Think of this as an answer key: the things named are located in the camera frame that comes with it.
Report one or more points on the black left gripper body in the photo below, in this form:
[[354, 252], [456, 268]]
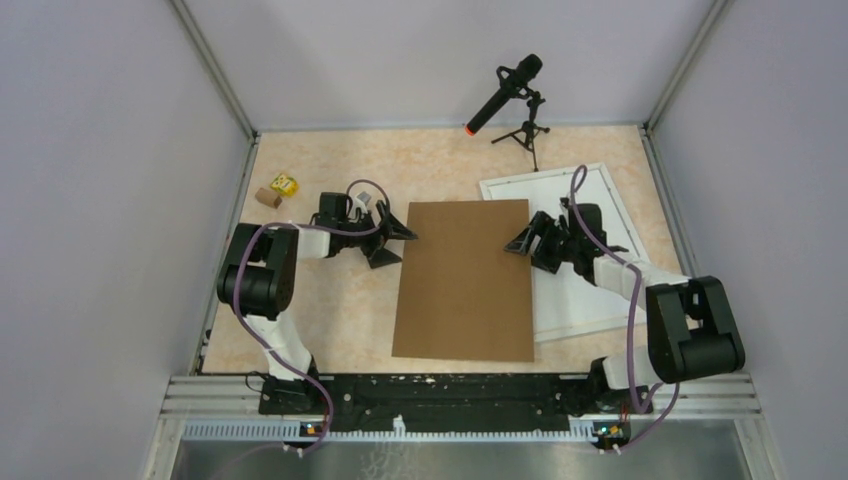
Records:
[[369, 241]]

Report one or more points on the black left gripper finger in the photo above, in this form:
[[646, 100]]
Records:
[[390, 228], [380, 256]]

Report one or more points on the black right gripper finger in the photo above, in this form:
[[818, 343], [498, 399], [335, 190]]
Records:
[[535, 229], [549, 258]]

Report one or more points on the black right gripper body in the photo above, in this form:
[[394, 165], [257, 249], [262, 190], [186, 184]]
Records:
[[555, 233]]

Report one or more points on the sunset landscape photo print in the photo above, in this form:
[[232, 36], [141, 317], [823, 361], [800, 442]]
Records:
[[570, 305]]

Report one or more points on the white picture frame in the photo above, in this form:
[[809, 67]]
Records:
[[623, 212]]

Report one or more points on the brown cardboard backing board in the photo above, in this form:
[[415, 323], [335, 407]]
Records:
[[461, 295]]

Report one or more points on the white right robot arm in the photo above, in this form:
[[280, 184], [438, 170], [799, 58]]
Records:
[[680, 328]]

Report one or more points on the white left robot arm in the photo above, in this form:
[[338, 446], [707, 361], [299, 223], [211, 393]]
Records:
[[257, 277]]

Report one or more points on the yellow toy cube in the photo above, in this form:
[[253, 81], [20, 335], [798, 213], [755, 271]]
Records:
[[284, 185]]

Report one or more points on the small brown cardboard block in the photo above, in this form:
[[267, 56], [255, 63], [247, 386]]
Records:
[[268, 197]]

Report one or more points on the black mini tripod stand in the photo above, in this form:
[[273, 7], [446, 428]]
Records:
[[526, 134]]

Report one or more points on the black shotgun microphone orange tip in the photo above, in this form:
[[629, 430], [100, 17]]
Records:
[[513, 84]]

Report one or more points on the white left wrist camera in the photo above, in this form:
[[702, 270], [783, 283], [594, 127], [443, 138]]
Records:
[[361, 201]]

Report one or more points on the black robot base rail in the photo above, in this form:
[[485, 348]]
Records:
[[470, 403]]

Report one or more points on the white toothed cable channel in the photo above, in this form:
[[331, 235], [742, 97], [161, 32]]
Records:
[[292, 431]]

